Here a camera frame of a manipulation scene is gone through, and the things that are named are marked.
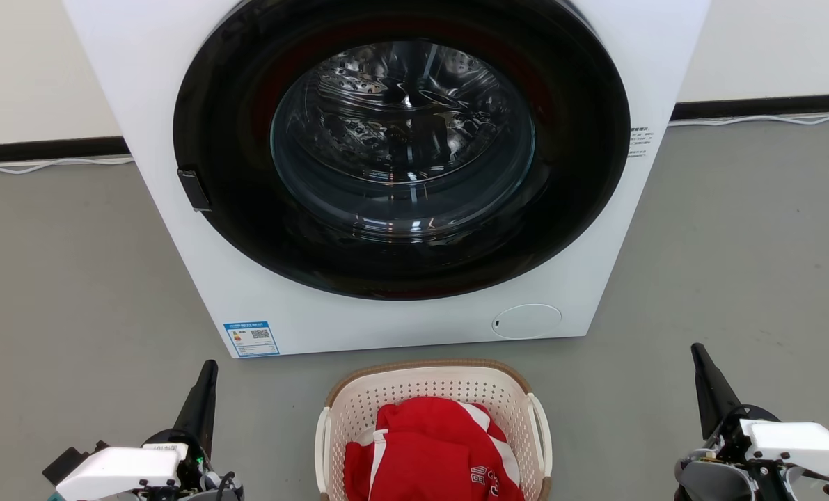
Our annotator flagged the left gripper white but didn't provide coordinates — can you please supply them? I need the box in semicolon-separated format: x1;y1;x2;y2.
56;360;219;501

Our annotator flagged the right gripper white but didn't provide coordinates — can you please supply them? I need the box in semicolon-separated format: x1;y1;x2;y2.
690;343;829;501

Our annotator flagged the cream perforated laundry basket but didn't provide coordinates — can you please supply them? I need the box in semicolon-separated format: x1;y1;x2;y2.
315;358;553;501

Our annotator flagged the blue energy label sticker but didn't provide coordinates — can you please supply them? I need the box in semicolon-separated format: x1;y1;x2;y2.
223;320;281;358

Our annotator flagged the white front-load washing machine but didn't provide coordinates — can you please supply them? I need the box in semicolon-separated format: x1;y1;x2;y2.
63;0;712;359

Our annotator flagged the round white filter cover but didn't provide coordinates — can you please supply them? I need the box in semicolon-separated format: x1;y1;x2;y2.
491;303;563;340

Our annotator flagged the red and white garment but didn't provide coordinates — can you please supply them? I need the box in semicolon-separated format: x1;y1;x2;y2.
343;397;525;501

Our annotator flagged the black round washer door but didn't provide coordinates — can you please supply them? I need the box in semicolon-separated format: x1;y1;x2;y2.
173;0;631;301

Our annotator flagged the black door latch handle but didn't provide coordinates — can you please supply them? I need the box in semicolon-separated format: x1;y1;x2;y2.
177;169;212;212

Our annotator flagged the white floor cable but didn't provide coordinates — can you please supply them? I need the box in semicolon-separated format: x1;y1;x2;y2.
668;110;829;127
0;156;135;175

